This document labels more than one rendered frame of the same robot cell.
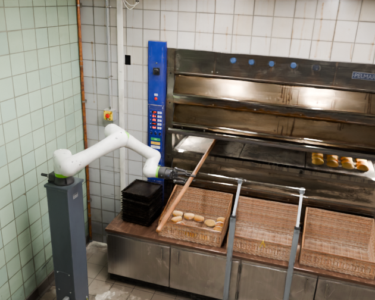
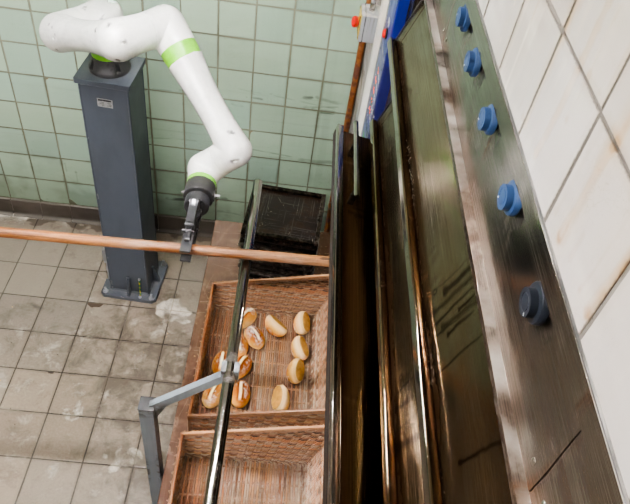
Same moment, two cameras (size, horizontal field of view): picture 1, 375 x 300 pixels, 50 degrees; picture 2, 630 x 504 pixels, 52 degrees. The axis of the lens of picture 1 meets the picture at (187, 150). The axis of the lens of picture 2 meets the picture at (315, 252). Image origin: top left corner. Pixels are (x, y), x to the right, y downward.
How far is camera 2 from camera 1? 3.06 m
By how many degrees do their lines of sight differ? 61
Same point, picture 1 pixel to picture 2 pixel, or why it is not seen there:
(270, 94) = (445, 246)
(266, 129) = (399, 349)
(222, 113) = not seen: hidden behind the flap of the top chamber
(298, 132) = (410, 469)
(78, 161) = (53, 29)
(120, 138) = (96, 35)
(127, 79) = not seen: outside the picture
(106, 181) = not seen: hidden behind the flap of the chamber
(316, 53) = (570, 228)
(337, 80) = (554, 490)
